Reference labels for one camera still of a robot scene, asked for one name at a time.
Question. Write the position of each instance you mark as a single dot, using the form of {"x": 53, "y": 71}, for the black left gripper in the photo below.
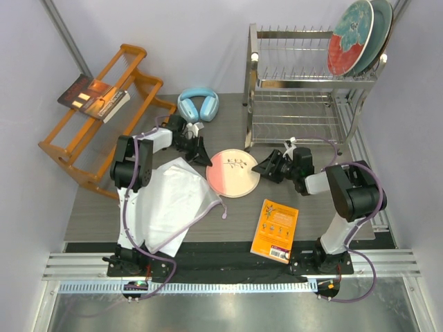
{"x": 202, "y": 156}

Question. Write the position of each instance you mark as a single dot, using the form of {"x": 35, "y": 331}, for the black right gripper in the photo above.
{"x": 276, "y": 158}

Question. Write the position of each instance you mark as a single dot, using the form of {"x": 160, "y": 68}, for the pink and cream plate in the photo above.
{"x": 231, "y": 175}

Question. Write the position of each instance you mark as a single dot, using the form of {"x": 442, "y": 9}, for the red and teal plate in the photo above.
{"x": 350, "y": 38}

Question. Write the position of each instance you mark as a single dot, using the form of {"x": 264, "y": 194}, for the light teal plate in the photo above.
{"x": 381, "y": 31}

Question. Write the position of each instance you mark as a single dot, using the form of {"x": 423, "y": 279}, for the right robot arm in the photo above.
{"x": 357, "y": 196}

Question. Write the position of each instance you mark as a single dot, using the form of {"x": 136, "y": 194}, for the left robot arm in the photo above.
{"x": 135, "y": 159}

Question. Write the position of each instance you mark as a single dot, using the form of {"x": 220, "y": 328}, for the stainless steel dish rack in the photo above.
{"x": 290, "y": 92}

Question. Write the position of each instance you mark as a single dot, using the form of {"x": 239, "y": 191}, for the orange wooden rack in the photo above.
{"x": 84, "y": 147}

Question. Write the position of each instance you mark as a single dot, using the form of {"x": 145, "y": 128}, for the clear zip pouch purple trim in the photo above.
{"x": 175, "y": 199}

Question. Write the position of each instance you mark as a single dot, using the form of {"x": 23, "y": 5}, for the light blue headphones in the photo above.
{"x": 188, "y": 110}

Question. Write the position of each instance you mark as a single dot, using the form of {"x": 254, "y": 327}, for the orange paperback book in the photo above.
{"x": 275, "y": 231}

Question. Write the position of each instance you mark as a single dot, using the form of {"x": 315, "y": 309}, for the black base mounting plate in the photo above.
{"x": 236, "y": 266}

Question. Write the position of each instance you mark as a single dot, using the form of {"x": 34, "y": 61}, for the dark paperback book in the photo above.
{"x": 94, "y": 98}

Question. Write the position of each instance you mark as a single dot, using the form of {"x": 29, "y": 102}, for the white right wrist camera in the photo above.
{"x": 290, "y": 146}

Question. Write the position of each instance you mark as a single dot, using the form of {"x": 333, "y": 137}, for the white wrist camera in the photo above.
{"x": 193, "y": 130}
{"x": 290, "y": 146}

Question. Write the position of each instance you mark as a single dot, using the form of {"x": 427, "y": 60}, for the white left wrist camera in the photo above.
{"x": 193, "y": 130}

